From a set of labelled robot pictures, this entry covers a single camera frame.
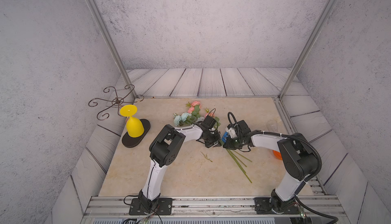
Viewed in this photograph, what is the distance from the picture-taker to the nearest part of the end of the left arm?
2.66ft

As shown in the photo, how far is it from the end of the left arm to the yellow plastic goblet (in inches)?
12.4

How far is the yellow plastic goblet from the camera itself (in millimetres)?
716

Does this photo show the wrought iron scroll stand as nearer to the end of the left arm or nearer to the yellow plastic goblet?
the yellow plastic goblet
